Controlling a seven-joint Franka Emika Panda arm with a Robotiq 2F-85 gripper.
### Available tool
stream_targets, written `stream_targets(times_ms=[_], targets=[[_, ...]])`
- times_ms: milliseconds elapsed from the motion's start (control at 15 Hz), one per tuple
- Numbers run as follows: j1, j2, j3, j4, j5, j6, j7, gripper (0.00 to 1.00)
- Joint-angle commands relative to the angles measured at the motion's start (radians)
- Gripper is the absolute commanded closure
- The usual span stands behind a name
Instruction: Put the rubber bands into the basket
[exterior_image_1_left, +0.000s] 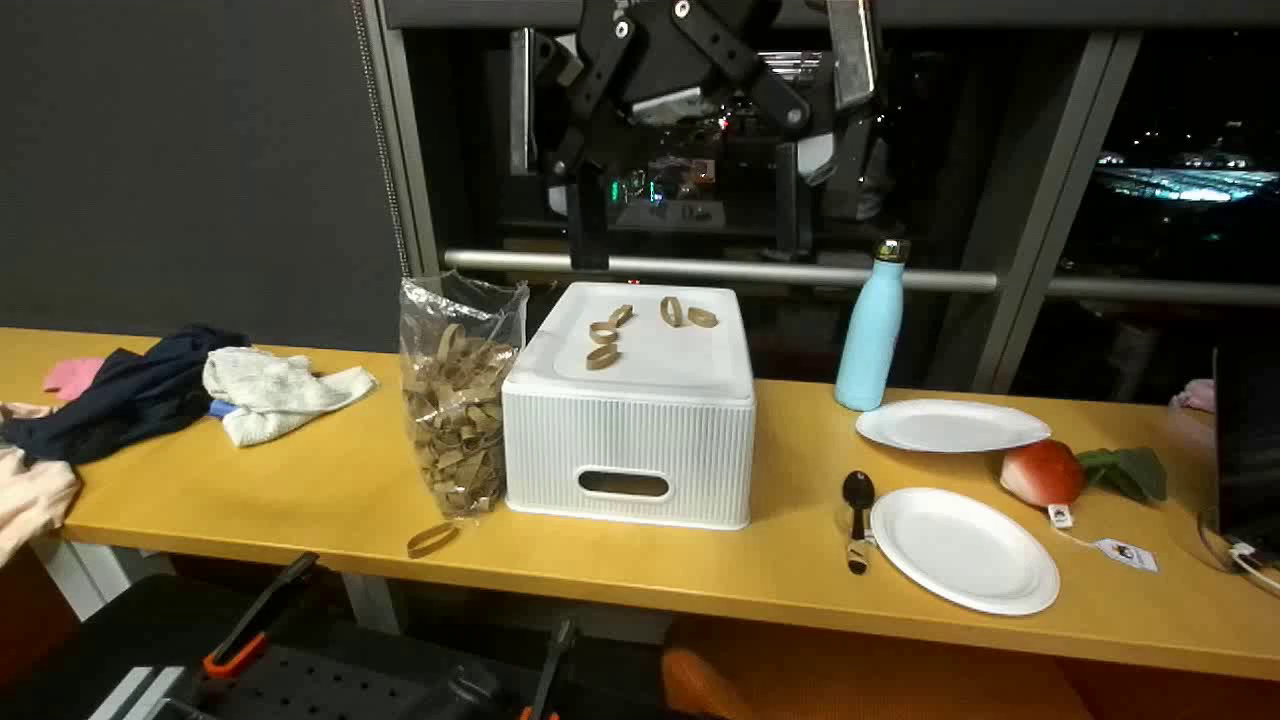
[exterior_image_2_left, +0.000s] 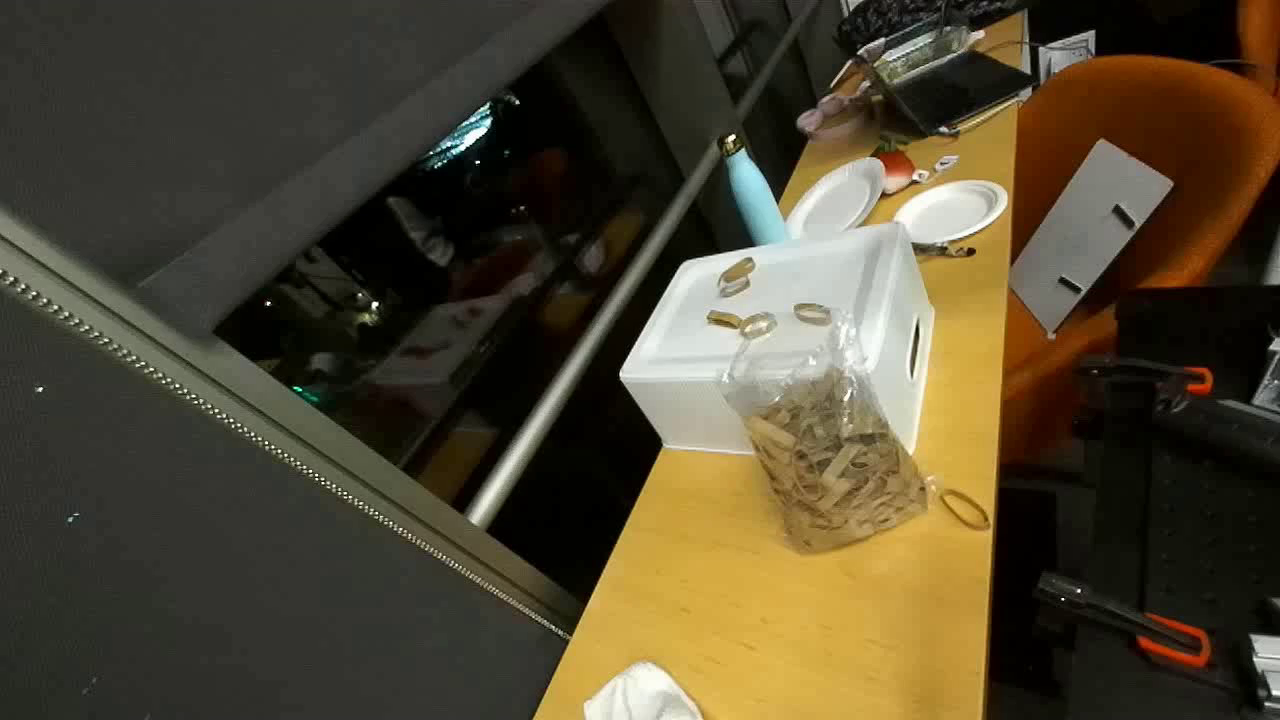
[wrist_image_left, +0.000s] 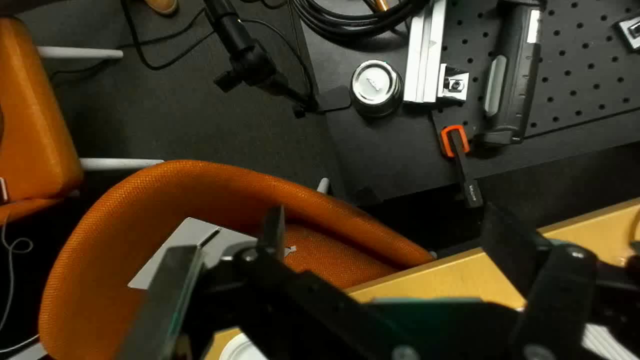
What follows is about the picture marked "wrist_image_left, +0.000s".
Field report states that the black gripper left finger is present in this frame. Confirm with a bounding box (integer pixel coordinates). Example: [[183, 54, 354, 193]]
[[200, 205, 401, 360]]

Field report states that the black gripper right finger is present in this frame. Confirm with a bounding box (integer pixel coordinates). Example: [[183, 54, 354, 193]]
[[479, 202, 599, 360]]

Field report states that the white paper plate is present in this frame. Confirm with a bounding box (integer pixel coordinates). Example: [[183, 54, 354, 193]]
[[217, 331, 268, 360]]

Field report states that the orange upholstered chair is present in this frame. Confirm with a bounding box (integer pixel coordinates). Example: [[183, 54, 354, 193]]
[[37, 158, 438, 360], [0, 16, 85, 226]]

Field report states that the black pegboard cart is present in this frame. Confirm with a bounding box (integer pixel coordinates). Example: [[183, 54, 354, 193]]
[[296, 0, 640, 209]]

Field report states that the black tool grey grip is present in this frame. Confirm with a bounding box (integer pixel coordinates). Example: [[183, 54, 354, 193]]
[[478, 0, 546, 150]]

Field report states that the white chair base tube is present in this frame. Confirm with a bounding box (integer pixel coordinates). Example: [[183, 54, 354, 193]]
[[78, 156, 166, 172], [36, 45, 126, 62]]

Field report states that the white aluminium extrusion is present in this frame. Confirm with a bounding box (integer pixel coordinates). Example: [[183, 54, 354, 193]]
[[401, 0, 449, 106]]

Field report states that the white label box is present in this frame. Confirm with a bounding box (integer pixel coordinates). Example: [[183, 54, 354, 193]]
[[616, 14, 640, 53]]

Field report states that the black clamp orange handle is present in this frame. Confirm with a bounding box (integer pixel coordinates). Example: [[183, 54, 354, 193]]
[[438, 122, 487, 211]]

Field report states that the grey metal mount strip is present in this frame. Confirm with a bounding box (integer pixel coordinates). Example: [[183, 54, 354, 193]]
[[118, 245, 205, 360]]

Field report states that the small white bracket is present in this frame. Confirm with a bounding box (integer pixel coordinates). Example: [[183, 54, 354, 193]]
[[436, 62, 472, 105]]

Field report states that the black camera stand clamp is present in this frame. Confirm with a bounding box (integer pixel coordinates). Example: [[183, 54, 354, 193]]
[[201, 0, 317, 118]]

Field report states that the black coiled cable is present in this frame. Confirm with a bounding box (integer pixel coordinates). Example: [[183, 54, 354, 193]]
[[292, 0, 436, 49]]

